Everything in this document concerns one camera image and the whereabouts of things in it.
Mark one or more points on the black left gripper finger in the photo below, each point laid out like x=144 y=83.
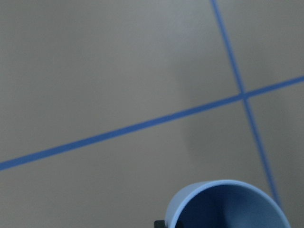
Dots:
x=159 y=224

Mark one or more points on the light blue plastic cup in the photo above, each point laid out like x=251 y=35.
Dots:
x=223 y=204

